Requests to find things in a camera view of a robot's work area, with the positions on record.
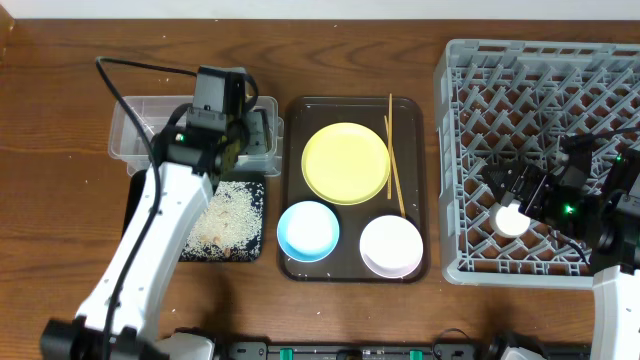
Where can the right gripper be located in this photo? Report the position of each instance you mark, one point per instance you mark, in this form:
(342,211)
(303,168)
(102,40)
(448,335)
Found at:
(545,182)

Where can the white cup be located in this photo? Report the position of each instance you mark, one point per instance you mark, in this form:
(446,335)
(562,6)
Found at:
(507,221)

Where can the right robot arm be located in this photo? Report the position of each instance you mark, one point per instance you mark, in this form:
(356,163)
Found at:
(607,222)

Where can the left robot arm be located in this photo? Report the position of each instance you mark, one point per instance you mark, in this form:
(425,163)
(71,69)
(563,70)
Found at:
(200,141)

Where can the grey dishwasher rack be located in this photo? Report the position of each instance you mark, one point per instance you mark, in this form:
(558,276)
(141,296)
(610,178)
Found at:
(501,100)

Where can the black waste tray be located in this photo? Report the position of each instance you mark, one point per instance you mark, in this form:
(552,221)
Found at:
(250,250)

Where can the brown serving tray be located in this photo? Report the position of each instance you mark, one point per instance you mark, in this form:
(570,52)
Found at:
(306,115)

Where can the pink bowl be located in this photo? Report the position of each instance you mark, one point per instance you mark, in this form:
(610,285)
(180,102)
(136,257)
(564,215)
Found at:
(391,247)

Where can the yellow plate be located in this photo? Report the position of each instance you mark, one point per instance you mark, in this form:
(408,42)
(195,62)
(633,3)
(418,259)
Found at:
(345,163)

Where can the blue bowl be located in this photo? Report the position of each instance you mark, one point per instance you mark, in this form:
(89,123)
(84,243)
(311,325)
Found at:
(308,231)

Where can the pile of rice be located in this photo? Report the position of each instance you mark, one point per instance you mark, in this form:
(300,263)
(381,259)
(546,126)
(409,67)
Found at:
(230,220)

